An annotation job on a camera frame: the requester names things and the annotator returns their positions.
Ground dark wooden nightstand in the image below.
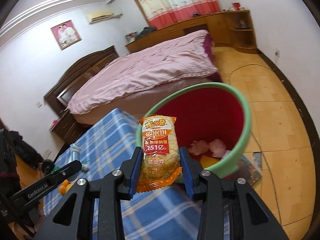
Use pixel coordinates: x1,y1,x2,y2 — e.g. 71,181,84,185
50,110,84,145

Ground dark clothes on cabinet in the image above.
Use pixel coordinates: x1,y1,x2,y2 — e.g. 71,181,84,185
135,27,157,40

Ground dark wooden headboard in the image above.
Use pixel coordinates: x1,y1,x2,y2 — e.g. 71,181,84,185
44,46,119,116

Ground wall air conditioner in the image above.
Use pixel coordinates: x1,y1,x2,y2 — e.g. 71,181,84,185
86,10,114,24

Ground pink crumpled tissue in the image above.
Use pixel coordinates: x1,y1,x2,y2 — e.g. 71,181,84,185
188,139,227,158

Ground blue plaid tablecloth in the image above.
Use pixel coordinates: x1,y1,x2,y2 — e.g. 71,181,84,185
43,108,231,240

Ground clear plastic bottle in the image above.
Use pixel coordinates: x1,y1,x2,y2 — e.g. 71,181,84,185
69,143,82,183

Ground black hanging jacket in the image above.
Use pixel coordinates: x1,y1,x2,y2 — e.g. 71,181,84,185
8,131,43,170

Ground cream and red curtain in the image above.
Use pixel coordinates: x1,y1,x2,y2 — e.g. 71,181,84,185
137,0,221,29

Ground orange fruit toy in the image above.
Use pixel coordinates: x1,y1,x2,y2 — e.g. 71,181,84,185
58,179,72,196

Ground framed wedding photo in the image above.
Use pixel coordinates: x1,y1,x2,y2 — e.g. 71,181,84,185
51,20,81,50

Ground pink bed quilt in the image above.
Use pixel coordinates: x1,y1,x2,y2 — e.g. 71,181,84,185
67,30,217,115

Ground red cup on cabinet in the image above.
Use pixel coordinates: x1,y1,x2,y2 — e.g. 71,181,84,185
232,2,240,10

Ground orange snack packet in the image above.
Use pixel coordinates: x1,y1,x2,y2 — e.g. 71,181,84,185
136,115,182,193

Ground green bin with red liner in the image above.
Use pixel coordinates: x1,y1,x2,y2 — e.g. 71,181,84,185
136,82,251,178

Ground colourful wrapper on floor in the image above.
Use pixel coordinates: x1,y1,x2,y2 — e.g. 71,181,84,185
236,155,263,187

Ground long wooden cabinet desk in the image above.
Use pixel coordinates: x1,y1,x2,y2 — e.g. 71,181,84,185
126,10,258,54

